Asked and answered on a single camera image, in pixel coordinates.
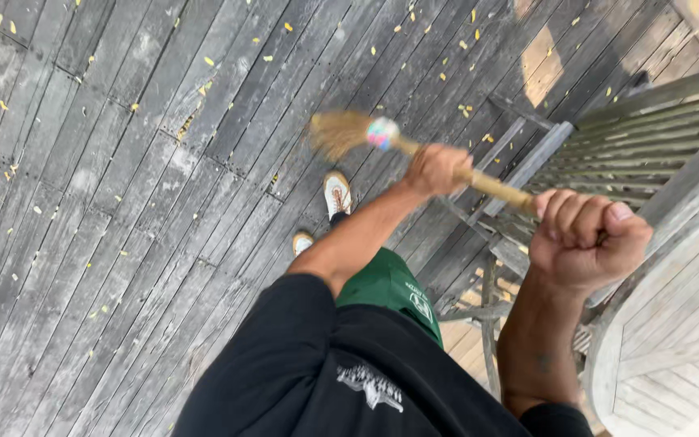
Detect scattered yellow leaves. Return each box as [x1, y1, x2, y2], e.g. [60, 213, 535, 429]
[0, 0, 620, 341]

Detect person's right hand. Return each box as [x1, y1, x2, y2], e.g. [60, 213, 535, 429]
[529, 189, 654, 296]

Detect round grey wooden table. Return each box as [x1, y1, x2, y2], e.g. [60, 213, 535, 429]
[583, 194, 699, 437]

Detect white shoe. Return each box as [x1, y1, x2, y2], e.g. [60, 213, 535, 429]
[323, 170, 353, 221]
[292, 230, 316, 257]

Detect straw broom with bamboo handle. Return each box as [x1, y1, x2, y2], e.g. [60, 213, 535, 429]
[307, 110, 540, 214]

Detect green shorts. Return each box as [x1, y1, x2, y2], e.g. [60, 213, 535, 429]
[335, 247, 445, 348]

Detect grey slatted wooden chair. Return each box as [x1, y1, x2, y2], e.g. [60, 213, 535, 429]
[431, 61, 699, 401]

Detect black printed shirt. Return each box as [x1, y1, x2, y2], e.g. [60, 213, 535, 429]
[170, 273, 594, 437]

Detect person's left hand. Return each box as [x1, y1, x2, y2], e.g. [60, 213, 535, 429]
[403, 144, 475, 199]

